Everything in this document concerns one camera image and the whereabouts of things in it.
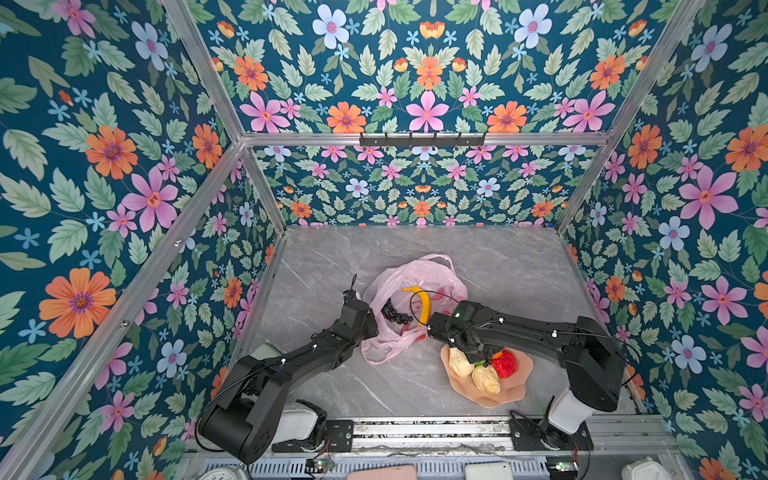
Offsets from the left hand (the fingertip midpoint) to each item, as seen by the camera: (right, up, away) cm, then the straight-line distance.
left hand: (377, 313), depth 89 cm
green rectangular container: (-31, -10, -6) cm, 33 cm away
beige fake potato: (+30, -15, -13) cm, 35 cm away
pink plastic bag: (+6, 0, +4) cm, 8 cm away
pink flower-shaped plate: (+37, -18, -11) cm, 42 cm away
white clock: (-32, -31, -24) cm, 50 cm away
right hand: (+31, -8, -9) cm, 33 cm away
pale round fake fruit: (+23, -11, -11) cm, 28 cm away
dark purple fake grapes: (+3, 0, +4) cm, 5 cm away
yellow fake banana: (+15, +2, +6) cm, 16 cm away
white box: (+28, -32, -21) cm, 48 cm away
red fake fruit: (+35, -11, -11) cm, 39 cm away
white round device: (+63, -31, -23) cm, 74 cm away
